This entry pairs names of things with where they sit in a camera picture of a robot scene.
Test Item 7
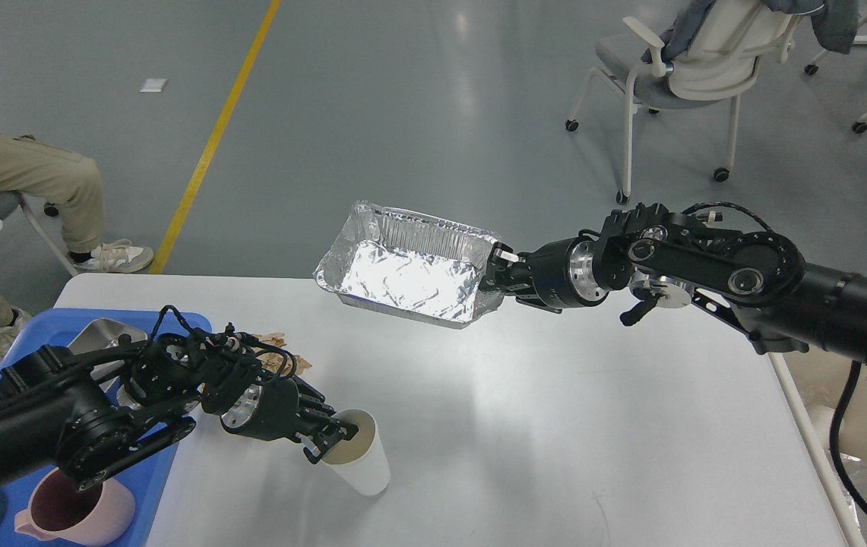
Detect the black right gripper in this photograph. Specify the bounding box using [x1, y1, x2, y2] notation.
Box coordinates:
[479, 238, 608, 312]

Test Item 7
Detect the square stainless steel tray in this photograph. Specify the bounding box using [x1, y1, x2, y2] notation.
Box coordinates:
[68, 318, 147, 390]

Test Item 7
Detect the grey jacket on chair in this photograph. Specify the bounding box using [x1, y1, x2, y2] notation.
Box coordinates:
[642, 0, 859, 65]

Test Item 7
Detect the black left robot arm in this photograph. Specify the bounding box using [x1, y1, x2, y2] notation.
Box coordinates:
[0, 305, 358, 492]

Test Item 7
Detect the white grey office chair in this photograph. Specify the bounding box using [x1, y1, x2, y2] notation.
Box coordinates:
[565, 1, 804, 204]

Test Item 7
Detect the beige plastic bin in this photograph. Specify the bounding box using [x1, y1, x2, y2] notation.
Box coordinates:
[769, 349, 867, 544]

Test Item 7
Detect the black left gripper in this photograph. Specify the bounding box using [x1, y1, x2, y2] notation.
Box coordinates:
[220, 378, 359, 463]

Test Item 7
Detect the crumpled brown paper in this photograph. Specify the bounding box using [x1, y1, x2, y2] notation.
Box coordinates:
[201, 331, 312, 403]

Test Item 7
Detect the pink mug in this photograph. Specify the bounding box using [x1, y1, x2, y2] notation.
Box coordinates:
[14, 470, 137, 546]

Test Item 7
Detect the blue plastic tray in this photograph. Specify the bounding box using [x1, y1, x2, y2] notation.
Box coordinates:
[0, 308, 177, 546]

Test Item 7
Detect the aluminium foil tray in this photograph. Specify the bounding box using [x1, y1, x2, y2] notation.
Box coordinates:
[314, 201, 504, 329]

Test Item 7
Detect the seated person in khaki trousers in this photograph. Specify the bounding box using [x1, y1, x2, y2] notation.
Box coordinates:
[0, 29, 155, 365]

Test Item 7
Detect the white paper cup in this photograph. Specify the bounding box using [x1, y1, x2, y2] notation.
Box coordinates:
[321, 409, 391, 496]

